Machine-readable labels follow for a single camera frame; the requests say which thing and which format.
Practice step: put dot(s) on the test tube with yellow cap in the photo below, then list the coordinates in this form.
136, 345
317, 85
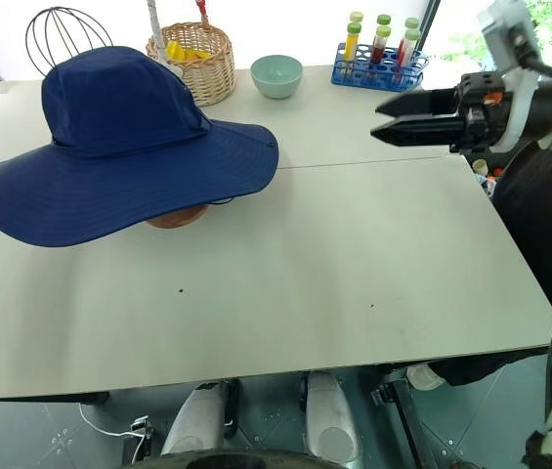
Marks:
356, 16

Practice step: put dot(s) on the red liquid tube, green cap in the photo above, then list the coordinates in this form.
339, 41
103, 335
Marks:
408, 49
380, 46

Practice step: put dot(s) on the yellow liquid tube, green cap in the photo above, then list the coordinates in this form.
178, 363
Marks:
352, 46

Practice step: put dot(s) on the silver left robot leg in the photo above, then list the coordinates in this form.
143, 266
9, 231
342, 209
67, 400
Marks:
197, 420

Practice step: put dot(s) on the blue test tube rack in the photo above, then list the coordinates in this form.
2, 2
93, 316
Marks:
378, 73

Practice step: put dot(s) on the silver right robot leg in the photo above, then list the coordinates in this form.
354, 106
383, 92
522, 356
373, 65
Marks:
329, 415

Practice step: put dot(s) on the test tube with green cap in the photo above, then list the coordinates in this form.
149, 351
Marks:
411, 23
383, 20

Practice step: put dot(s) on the yellow plastic toy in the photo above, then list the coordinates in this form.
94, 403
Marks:
178, 50

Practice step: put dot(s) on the woven wicker basket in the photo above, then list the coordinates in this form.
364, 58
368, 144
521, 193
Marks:
209, 73

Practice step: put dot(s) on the blue wide-brim sun hat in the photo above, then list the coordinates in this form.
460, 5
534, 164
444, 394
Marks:
124, 146

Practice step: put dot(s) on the silver robot leg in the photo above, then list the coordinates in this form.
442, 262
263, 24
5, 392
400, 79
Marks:
197, 420
329, 415

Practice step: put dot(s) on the mint green bowl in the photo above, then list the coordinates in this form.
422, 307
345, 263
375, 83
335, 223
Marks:
275, 78

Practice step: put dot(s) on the person in black clothing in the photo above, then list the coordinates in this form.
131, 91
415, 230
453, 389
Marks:
539, 205

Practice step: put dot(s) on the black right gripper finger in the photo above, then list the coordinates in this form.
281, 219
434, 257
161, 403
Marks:
417, 133
417, 103

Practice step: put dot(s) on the black table frame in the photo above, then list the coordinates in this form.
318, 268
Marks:
405, 420

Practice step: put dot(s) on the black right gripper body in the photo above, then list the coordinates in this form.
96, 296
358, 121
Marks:
480, 93

